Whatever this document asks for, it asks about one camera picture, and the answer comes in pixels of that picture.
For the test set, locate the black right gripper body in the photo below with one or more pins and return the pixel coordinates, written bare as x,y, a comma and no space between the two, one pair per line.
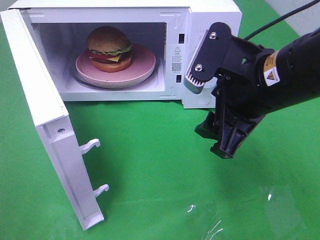
241,88

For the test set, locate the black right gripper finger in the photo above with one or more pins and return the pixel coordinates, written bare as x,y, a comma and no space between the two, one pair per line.
210,128
230,131

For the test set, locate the round white door button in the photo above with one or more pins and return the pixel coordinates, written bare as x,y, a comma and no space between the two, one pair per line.
206,98

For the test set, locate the pink speckled plate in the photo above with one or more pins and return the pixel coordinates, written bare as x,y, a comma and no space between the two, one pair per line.
138,51

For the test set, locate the burger with lettuce and tomato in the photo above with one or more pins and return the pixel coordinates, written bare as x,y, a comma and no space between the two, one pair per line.
109,49

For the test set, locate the white microwave door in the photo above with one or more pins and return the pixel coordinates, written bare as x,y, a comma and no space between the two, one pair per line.
51,118

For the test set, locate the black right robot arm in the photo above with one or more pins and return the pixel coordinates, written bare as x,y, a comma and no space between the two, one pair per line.
292,74

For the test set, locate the white microwave oven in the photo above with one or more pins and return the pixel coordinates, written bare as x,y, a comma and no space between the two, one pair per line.
171,29

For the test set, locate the glass microwave turntable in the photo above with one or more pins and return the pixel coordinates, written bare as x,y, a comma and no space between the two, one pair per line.
155,75

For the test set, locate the white wall panel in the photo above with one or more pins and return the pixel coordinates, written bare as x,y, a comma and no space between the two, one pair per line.
303,22

